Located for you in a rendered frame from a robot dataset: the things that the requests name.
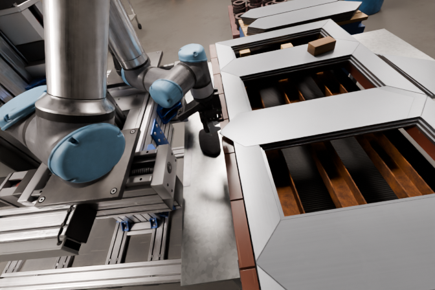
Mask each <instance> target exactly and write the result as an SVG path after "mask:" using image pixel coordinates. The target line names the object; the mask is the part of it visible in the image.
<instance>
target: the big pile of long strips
mask: <svg viewBox="0 0 435 290"><path fill-rule="evenodd" d="M361 4H362V2H356V1H345V0H292V1H287V2H283V3H278V4H274V5H269V6H263V7H259V8H254V9H250V10H249V11H247V12H246V13H244V14H243V15H242V16H240V18H241V20H242V21H243V24H246V25H249V26H248V29H247V33H246V35H248V36H251V35H255V34H261V33H264V32H270V31H274V30H280V29H283V28H289V27H295V26H298V25H304V24H308V23H313V22H317V21H322V20H326V19H331V20H332V21H334V22H335V23H338V22H341V21H347V20H350V19H351V18H352V17H353V16H354V15H355V14H356V12H357V11H358V9H359V7H360V6H361Z"/></svg>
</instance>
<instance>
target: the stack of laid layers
mask: <svg viewBox="0 0 435 290"><path fill-rule="evenodd" d="M317 34H320V35H321V36H322V37H323V38H325V37H327V36H330V37H332V36H331V35H329V34H328V33H327V32H326V31H325V30H324V29H323V28H316V29H313V30H307V31H303V32H297V33H294V34H288V35H284V36H278V37H275V38H269V39H263V40H260V41H254V42H250V43H245V44H241V45H235V46H231V49H232V53H233V56H234V59H236V56H235V53H234V52H235V51H239V50H245V49H251V48H254V47H260V46H264V45H270V44H273V43H279V42H283V41H289V40H292V39H298V38H304V37H308V36H313V35H317ZM332 38H333V37H332ZM345 62H349V63H350V64H351V65H352V66H353V67H354V68H355V69H356V70H357V71H358V72H360V73H361V74H362V75H363V76H364V77H365V78H366V79H367V80H368V81H369V82H370V83H371V84H372V85H373V86H374V87H375V88H378V89H383V90H386V91H391V92H394V93H399V94H402V95H407V96H412V97H414V101H413V103H412V107H411V109H410V112H409V114H408V117H407V118H406V119H403V120H395V121H391V122H384V123H380V124H374V125H369V126H363V127H358V128H351V129H344V130H340V131H333V132H329V133H323V134H318V135H312V136H307V137H300V138H296V139H289V140H282V141H278V142H271V143H267V144H260V148H261V151H262V155H263V159H264V162H265V166H266V169H267V173H268V175H269V179H270V182H271V186H272V189H273V193H274V196H275V199H276V204H277V206H278V210H279V213H280V217H281V220H283V219H291V218H299V217H304V216H312V215H317V214H325V213H330V212H338V211H342V210H350V209H355V208H363V207H368V206H375V205H384V204H389V203H396V202H402V201H410V200H414V199H422V198H427V197H435V194H429V195H421V196H416V197H408V198H403V199H395V200H390V201H382V202H378V203H370V204H365V205H357V206H349V207H344V208H336V209H332V210H324V211H319V212H311V213H307V214H299V215H293V216H286V217H284V213H283V210H282V206H281V204H280V200H279V197H278V194H277V191H276V187H275V185H274V181H273V177H272V174H271V171H270V168H269V164H268V162H267V157H266V155H265V152H266V151H273V150H280V149H284V148H292V147H296V146H303V145H307V144H314V143H318V142H325V141H329V140H337V139H343V138H348V137H354V136H359V135H365V134H370V133H377V132H381V131H388V130H393V129H399V128H407V127H410V126H415V127H416V128H417V129H418V130H419V131H420V132H421V133H422V134H424V136H426V138H428V139H429V140H430V141H431V143H433V145H435V129H434V128H433V127H432V126H430V125H429V124H428V123H427V122H426V121H425V120H423V119H422V118H421V114H422V112H423V108H424V106H425V102H426V99H427V95H424V94H421V93H416V92H412V91H407V90H404V89H399V88H396V87H390V86H387V85H385V84H384V83H383V82H382V81H380V79H378V78H377V77H376V76H375V75H374V74H373V73H372V72H371V71H369V70H368V69H367V68H366V67H365V66H364V65H363V64H362V63H361V62H360V61H359V60H357V59H356V58H355V57H354V56H353V55H352V54H350V55H346V56H340V57H336V58H330V59H326V60H320V61H314V62H311V63H304V64H300V65H294V66H290V67H284V68H281V69H275V70H271V71H265V72H259V73H255V74H249V75H245V76H240V80H241V84H242V87H243V91H244V93H245V98H246V100H247V104H248V107H249V111H252V109H251V105H250V102H249V99H248V96H247V92H246V90H245V86H244V82H249V81H253V80H259V79H263V78H269V77H273V76H280V75H283V74H289V73H295V72H299V71H305V70H309V69H316V68H319V67H325V66H329V65H335V64H339V63H345Z"/></svg>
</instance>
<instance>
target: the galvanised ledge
mask: <svg viewBox="0 0 435 290"><path fill-rule="evenodd" d="M201 129H203V125H202V123H201V121H200V118H199V112H196V113H194V114H193V115H191V116H190V117H189V120H188V122H184V171H183V221H182V247H181V286H182V287H187V286H192V285H201V284H211V283H216V282H224V281H230V280H239V279H240V273H239V268H238V252H237V246H236V238H235V232H234V224H233V218H232V209H231V204H230V195H229V186H228V181H227V172H226V166H225V158H224V153H223V148H222V142H221V139H222V138H221V134H219V132H220V131H221V130H219V131H218V135H219V140H220V148H221V149H220V152H219V153H218V154H211V155H209V154H207V153H206V152H204V151H203V150H202V149H201V147H200V145H199V131H200V130H201ZM189 133H194V139H193V150H192V171H191V181H190V186H186V187H184V176H185V168H186V152H187V145H188V134H189Z"/></svg>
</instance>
